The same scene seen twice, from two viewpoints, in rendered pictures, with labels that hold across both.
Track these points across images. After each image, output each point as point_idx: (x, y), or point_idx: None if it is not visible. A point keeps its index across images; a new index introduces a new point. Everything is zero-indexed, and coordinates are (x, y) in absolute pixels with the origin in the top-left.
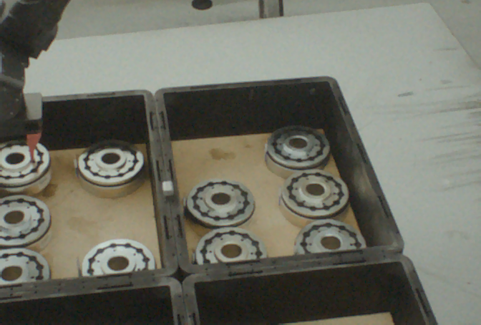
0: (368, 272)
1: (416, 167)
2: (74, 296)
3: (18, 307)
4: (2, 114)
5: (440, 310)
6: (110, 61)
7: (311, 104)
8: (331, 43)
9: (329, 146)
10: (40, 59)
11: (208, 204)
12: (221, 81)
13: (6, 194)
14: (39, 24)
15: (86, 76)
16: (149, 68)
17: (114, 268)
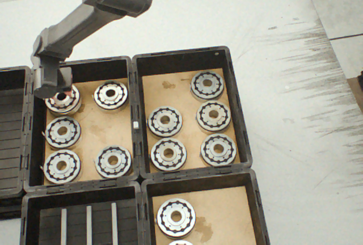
0: (233, 176)
1: (273, 77)
2: (88, 191)
3: (62, 195)
4: (47, 96)
5: (274, 166)
6: None
7: (215, 58)
8: None
9: (223, 84)
10: (79, 3)
11: (159, 123)
12: (174, 19)
13: (58, 115)
14: (61, 52)
15: None
16: None
17: (112, 159)
